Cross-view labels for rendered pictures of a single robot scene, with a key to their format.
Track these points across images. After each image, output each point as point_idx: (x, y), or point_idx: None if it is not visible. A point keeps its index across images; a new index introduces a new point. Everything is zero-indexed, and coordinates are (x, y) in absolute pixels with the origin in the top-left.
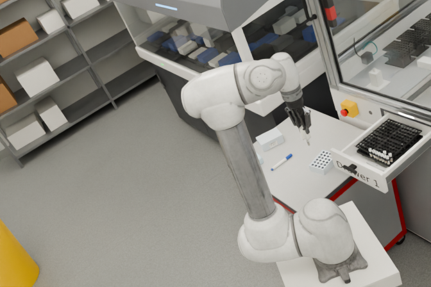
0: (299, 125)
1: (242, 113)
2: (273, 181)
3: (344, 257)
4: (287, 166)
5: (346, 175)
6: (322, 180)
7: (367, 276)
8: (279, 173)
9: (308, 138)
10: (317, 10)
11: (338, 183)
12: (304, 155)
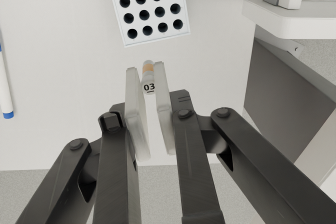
0: (136, 170)
1: None
2: (62, 138)
3: None
4: (37, 70)
5: None
6: (195, 47)
7: None
8: (47, 106)
9: (168, 84)
10: None
11: (250, 29)
12: None
